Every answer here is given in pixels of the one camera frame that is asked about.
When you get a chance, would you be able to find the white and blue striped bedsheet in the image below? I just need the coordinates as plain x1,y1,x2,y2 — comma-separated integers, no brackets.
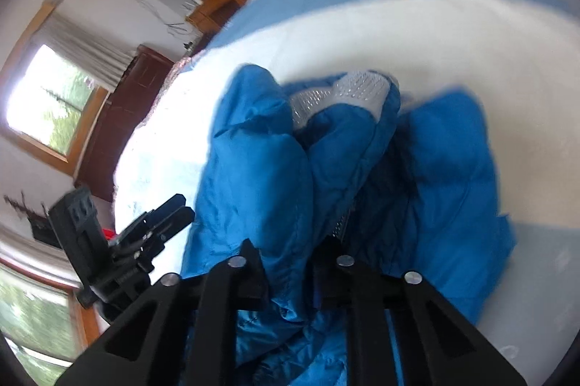
112,0,580,386

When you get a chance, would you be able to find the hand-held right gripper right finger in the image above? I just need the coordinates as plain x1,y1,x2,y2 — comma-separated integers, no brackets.
314,251,527,386

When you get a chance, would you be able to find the pink patterned blanket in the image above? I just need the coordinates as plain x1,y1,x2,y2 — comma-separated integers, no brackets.
136,54,198,130

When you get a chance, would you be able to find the blue padded jacket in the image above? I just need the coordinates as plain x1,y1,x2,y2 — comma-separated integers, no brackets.
179,64,518,386

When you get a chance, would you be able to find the wooden framed window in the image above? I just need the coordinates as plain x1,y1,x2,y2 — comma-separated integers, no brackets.
0,261,101,371
4,0,112,176

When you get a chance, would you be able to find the white curtain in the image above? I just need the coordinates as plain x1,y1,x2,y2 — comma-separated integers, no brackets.
34,12,137,93

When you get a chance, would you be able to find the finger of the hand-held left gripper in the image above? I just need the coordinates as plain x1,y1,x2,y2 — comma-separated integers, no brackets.
135,206,196,256
119,193,187,241

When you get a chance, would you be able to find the dark wooden cabinet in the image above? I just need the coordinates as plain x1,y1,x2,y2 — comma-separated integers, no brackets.
74,45,177,204

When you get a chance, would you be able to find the wall cable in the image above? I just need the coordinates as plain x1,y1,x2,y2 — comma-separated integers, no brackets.
129,0,202,38

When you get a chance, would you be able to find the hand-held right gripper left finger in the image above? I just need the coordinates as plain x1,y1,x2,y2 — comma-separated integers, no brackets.
57,238,269,386

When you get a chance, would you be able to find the dark wall ornament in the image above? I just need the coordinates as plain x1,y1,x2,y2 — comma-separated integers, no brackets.
4,192,64,250

